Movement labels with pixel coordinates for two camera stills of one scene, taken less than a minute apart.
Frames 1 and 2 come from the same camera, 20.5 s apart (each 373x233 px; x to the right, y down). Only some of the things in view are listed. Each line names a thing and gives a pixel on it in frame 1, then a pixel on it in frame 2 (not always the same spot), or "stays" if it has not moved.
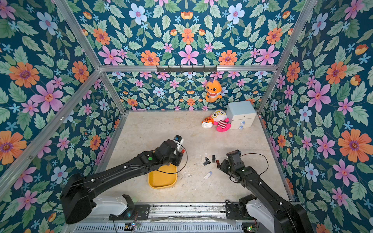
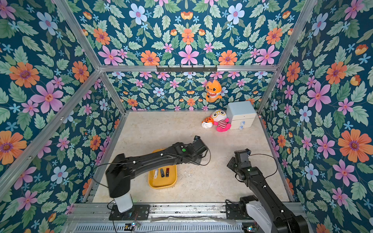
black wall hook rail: x=186 y=68 stays
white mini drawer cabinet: x=241 y=114 stays
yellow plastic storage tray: x=165 y=175 stays
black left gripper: x=179 y=156 to x=198 y=162
